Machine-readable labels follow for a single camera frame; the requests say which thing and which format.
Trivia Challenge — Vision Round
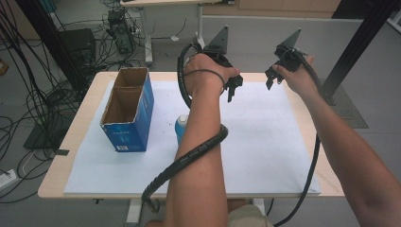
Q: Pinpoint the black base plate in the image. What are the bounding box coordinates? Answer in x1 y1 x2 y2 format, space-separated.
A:
23 113 76 151

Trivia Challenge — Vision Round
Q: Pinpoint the person's right hand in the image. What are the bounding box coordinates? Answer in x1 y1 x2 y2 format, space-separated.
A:
271 55 320 98

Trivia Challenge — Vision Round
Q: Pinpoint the blue bottle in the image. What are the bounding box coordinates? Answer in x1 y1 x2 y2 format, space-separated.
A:
174 113 190 147

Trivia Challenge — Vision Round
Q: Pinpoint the white power strip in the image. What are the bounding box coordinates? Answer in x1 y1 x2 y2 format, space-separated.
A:
0 168 19 191

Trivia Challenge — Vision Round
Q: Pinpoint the tangle of black floor cables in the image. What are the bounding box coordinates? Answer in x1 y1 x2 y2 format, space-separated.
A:
0 0 105 204

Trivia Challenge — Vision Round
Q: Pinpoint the thin black wrist strap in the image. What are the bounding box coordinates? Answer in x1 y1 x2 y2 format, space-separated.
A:
183 68 226 93

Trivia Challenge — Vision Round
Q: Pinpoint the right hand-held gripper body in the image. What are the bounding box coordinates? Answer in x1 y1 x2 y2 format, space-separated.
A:
264 27 313 79

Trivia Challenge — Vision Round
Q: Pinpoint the black spiral-wrapped gripper cable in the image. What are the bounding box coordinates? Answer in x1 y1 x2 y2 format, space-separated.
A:
141 42 230 214

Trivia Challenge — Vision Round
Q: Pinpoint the blue cardboard box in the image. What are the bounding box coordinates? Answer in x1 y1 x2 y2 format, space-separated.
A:
99 66 156 153

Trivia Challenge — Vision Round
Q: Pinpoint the person's beige shorts leg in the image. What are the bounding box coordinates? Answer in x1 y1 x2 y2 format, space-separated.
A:
226 198 275 227

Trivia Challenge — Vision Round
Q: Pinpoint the white table leg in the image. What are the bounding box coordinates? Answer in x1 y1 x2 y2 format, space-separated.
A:
124 198 144 227

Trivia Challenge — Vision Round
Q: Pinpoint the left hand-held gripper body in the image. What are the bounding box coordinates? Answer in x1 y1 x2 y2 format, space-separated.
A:
201 25 244 96

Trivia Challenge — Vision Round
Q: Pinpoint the person's left hand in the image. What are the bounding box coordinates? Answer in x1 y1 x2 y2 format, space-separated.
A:
183 52 241 99

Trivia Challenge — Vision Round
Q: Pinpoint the black box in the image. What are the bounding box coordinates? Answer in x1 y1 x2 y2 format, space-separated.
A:
58 27 97 69

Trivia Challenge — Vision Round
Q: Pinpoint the wooden table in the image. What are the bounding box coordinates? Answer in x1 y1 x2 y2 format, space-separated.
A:
37 71 346 201

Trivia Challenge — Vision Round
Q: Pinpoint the black frame post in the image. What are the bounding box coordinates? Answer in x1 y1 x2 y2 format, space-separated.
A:
14 0 88 98
320 0 401 106

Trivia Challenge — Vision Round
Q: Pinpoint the white mat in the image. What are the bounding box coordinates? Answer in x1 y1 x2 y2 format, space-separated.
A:
62 79 323 196

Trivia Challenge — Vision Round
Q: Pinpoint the white desk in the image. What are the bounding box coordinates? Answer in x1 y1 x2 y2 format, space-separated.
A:
119 0 235 66

